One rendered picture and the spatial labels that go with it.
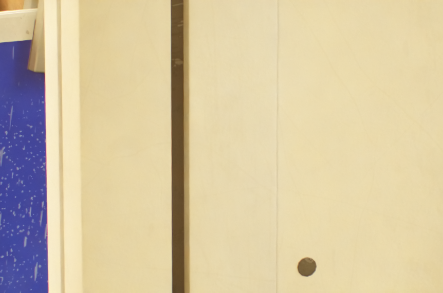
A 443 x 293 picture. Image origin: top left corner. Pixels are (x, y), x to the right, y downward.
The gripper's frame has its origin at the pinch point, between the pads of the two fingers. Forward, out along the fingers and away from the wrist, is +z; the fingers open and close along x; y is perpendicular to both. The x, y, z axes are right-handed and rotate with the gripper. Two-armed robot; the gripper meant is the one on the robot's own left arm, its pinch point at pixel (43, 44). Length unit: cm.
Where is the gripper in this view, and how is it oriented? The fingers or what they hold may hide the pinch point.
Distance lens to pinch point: 200.7
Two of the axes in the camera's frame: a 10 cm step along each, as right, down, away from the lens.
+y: 8.7, 0.6, 4.9
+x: -4.7, -2.0, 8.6
